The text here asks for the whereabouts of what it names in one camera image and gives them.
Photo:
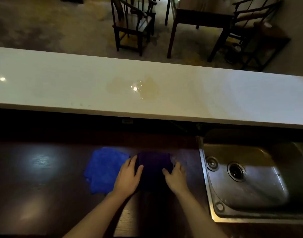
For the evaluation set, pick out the person's left thumb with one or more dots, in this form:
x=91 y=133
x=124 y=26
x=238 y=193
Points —
x=139 y=170

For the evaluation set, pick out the small round sink overflow cap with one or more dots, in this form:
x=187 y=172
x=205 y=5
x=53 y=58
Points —
x=212 y=163

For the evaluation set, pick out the person's left forearm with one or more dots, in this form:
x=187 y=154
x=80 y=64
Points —
x=97 y=216

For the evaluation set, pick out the round sink drain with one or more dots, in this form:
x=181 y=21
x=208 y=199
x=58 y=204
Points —
x=236 y=171

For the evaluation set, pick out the person's left hand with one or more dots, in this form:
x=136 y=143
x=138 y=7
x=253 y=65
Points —
x=126 y=179

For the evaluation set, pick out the stainless steel sink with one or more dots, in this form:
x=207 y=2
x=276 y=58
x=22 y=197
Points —
x=260 y=185

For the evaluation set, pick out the person's right thumb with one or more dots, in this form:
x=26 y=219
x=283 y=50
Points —
x=166 y=173

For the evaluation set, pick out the yellowish liquid spill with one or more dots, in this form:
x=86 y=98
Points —
x=141 y=88

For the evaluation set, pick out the dark wooden table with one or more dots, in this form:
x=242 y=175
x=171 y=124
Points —
x=198 y=16

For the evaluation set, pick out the dark purple cloth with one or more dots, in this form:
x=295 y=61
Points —
x=153 y=168

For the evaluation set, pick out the person's right hand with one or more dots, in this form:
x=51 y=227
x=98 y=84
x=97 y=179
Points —
x=177 y=180

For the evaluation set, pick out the dark wooden armchair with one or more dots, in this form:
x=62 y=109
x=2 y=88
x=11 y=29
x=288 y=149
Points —
x=134 y=22
x=255 y=27

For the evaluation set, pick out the blue microfibre cloth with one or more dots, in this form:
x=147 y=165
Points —
x=104 y=168

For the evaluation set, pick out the person's right forearm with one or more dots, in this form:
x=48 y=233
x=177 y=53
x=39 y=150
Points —
x=199 y=216

